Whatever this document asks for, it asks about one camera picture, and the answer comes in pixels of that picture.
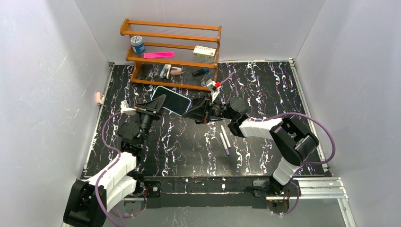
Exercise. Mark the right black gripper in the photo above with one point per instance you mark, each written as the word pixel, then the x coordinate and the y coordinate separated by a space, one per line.
pixel 204 108

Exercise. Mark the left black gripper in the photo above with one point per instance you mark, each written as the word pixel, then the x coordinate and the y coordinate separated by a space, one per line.
pixel 150 111

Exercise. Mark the blue phone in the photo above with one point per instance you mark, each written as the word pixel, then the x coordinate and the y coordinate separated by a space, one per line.
pixel 174 102

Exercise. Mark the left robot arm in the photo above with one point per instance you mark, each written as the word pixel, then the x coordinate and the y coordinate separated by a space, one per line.
pixel 90 201

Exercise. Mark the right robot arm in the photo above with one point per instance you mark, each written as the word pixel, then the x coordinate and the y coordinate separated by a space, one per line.
pixel 293 139

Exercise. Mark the teal white stapler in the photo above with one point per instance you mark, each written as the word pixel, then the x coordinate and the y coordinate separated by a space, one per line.
pixel 165 73

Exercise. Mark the white purple marker right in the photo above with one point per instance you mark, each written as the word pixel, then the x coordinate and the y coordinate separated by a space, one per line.
pixel 225 136

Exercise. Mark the white purple marker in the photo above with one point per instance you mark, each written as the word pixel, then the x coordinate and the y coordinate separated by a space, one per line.
pixel 224 144
pixel 225 136

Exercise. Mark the pink small stapler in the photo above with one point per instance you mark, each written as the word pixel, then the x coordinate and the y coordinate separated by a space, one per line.
pixel 175 71

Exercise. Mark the black marker blue cap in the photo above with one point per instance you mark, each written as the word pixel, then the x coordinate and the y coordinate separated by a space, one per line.
pixel 200 72

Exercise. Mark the white purple marker left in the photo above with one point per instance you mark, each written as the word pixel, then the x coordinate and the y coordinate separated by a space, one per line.
pixel 224 144

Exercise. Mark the pink flat strip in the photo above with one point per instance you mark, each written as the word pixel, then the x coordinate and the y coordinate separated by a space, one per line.
pixel 152 55

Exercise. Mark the orange wooden shelf rack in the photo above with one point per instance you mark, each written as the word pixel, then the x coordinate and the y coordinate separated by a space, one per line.
pixel 181 39

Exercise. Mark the white red cardboard box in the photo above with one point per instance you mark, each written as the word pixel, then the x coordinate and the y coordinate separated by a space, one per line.
pixel 204 52

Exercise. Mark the blue white round jar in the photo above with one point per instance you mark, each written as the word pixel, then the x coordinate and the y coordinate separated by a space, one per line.
pixel 137 44

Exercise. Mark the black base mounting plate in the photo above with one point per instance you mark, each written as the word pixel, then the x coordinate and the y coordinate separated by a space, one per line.
pixel 232 191

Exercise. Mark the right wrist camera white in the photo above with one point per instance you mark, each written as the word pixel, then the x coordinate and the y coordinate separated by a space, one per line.
pixel 214 88

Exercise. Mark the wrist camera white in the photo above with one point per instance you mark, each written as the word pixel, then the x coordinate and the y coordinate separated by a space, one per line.
pixel 125 109
pixel 214 88

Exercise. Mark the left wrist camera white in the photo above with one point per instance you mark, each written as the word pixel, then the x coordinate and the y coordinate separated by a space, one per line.
pixel 125 109

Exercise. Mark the pink wall clip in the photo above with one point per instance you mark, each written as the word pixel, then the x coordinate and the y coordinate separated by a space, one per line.
pixel 100 98

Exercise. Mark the aluminium front rail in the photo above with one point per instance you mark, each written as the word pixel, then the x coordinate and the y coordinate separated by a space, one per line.
pixel 310 188

